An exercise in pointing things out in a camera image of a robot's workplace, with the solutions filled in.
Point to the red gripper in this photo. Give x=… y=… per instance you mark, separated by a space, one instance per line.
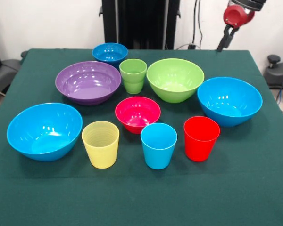
x=237 y=16

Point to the large light blue bowl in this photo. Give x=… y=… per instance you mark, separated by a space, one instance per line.
x=228 y=101
x=44 y=131

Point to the green bowl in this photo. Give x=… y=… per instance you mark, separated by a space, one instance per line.
x=174 y=80

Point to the red cup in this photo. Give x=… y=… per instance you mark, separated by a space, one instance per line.
x=199 y=143

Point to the pink bowl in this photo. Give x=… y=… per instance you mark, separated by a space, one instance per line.
x=136 y=113

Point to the small dark blue bowl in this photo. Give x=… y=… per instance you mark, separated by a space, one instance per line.
x=108 y=55

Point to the light blue cup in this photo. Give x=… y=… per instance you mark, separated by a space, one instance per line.
x=158 y=153

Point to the purple bowl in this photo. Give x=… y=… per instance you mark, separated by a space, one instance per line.
x=85 y=87

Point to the yellow cup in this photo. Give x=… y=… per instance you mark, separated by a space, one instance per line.
x=101 y=150

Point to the dark green tablecloth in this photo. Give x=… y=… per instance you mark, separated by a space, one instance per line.
x=141 y=195

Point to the grey pedestal foot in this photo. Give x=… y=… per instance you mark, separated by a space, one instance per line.
x=4 y=73
x=278 y=73

